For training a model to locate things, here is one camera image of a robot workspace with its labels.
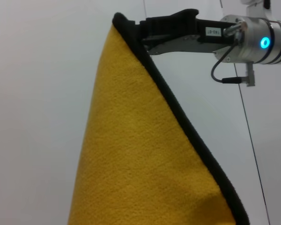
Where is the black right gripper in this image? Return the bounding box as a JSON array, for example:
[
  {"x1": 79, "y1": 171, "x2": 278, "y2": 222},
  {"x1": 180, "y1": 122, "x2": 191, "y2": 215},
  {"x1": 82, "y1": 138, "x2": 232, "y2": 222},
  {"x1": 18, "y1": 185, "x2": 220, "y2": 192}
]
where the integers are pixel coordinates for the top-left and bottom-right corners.
[{"x1": 139, "y1": 9, "x2": 236, "y2": 56}]

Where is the yellow and green black-edged towel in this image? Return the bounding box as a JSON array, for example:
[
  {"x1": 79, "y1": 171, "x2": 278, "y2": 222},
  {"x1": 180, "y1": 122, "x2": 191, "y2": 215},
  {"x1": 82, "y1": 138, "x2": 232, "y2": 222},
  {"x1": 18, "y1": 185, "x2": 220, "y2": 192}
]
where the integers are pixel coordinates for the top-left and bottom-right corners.
[{"x1": 67, "y1": 12, "x2": 250, "y2": 225}]

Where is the silver right connector plug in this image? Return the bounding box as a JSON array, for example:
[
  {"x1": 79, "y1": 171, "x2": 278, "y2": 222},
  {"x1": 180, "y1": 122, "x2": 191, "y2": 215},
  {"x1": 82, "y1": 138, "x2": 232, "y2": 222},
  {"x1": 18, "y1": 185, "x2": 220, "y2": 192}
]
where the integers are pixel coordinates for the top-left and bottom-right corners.
[{"x1": 223, "y1": 20, "x2": 248, "y2": 38}]

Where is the thin right gripper cable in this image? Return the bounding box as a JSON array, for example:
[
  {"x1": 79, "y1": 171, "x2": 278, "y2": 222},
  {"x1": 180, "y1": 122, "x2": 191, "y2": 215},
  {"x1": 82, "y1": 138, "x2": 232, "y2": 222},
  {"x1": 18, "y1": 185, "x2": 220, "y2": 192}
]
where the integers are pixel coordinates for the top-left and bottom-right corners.
[{"x1": 210, "y1": 38, "x2": 248, "y2": 84}]

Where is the small grey metal bracket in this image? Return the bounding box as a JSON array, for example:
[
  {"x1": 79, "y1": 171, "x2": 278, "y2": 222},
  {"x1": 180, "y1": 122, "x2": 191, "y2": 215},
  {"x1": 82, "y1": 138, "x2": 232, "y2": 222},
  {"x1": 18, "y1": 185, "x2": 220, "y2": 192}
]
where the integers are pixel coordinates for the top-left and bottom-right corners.
[{"x1": 245, "y1": 62, "x2": 256, "y2": 88}]

